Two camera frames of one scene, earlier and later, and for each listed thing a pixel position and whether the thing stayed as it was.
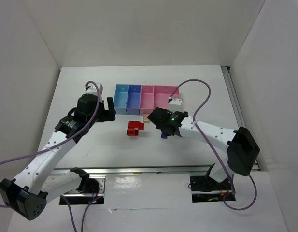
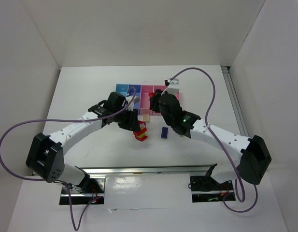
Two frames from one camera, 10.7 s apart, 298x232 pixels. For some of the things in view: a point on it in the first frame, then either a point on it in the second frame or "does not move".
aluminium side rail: [228, 78] does not move
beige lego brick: [145, 119] does not move
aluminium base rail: [122, 170] does not move
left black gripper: [106, 113] -> [132, 121]
